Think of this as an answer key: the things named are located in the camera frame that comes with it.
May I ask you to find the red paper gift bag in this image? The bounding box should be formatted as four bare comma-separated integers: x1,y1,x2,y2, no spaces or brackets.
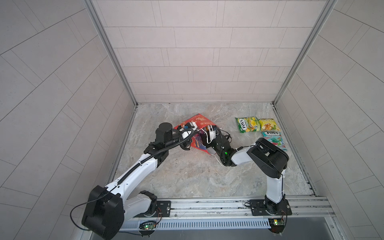
174,114,223,166

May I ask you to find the green Fox's candy packet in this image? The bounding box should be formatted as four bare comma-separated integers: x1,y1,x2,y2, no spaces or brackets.
235,117,261,133

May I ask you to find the yellow snack packet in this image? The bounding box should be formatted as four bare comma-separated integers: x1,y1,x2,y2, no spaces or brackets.
259,119,281,132

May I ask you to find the teal Fox's candy packet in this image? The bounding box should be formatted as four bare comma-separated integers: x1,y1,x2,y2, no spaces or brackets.
262,131,287,151

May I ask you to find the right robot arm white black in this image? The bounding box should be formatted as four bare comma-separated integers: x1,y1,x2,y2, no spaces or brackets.
202,128,289,215

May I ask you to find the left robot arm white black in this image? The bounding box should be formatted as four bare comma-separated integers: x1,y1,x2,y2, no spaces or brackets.
82,122,199,240

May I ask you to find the left green circuit board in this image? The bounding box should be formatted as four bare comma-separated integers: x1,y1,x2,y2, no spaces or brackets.
139,221,157,236

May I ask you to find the right circuit board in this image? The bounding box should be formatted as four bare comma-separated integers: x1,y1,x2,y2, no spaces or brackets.
268,219,286,234

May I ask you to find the white perforated vent strip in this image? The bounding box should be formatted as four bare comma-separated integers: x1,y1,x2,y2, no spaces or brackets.
121,218,271,231

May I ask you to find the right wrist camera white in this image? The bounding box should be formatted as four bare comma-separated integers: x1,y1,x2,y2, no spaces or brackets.
207,125,216,144

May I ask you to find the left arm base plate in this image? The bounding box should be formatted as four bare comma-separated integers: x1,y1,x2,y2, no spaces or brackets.
135,201,172,218

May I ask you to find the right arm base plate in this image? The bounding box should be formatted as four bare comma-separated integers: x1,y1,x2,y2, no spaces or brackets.
245,199,292,216

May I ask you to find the aluminium mounting rail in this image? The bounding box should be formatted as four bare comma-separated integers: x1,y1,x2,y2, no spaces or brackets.
83,196,335,221

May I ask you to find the left black cable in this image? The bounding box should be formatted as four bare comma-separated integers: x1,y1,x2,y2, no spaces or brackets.
69,193,109,232

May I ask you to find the left corner aluminium post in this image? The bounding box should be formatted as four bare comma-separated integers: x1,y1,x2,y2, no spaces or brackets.
83,0,139,106

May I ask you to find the corner aluminium post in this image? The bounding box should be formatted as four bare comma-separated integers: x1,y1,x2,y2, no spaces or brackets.
272,0,337,105
83,0,139,106

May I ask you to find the right corner aluminium post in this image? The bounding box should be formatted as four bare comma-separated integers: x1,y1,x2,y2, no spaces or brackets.
272,0,337,105

